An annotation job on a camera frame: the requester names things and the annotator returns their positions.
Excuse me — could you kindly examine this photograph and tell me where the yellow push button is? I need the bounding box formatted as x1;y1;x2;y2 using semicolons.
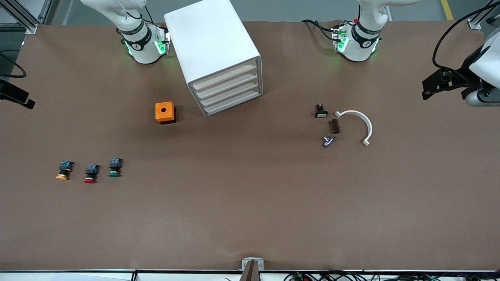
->
55;160;74;181

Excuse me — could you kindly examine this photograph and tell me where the white drawer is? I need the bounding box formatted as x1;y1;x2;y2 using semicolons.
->
191;59;258;93
200;85;261;116
197;77;260;109
194;68;259;101

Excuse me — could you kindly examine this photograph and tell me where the red push button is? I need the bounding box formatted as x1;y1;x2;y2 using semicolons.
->
84;164;99;184

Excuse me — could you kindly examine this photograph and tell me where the green push button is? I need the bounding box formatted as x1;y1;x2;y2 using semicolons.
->
109;157;123;178

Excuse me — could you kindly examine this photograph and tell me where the orange button box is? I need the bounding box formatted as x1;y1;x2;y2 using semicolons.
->
155;101;177;124

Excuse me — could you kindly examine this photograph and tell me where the white drawer cabinet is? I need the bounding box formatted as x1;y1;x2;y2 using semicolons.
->
164;0;263;117

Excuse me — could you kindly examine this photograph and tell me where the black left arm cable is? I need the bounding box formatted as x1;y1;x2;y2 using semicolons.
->
432;0;500;73

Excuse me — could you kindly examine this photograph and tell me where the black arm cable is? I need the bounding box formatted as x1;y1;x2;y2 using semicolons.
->
432;0;500;73
0;51;27;78

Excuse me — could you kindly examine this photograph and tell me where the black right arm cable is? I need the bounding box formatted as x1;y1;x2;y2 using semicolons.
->
0;51;27;78

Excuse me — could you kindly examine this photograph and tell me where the aluminium frame post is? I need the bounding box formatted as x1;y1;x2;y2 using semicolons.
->
467;0;500;30
0;0;53;34

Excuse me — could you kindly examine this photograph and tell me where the white curved bracket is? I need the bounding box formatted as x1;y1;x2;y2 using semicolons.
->
335;110;373;147

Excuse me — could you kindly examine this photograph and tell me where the black base cable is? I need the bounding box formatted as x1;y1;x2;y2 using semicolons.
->
301;19;336;42

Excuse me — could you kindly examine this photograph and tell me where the black cable tangle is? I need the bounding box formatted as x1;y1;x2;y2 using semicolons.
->
283;270;500;281

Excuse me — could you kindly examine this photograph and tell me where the grey metal bracket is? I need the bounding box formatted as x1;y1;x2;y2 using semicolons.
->
239;258;264;281

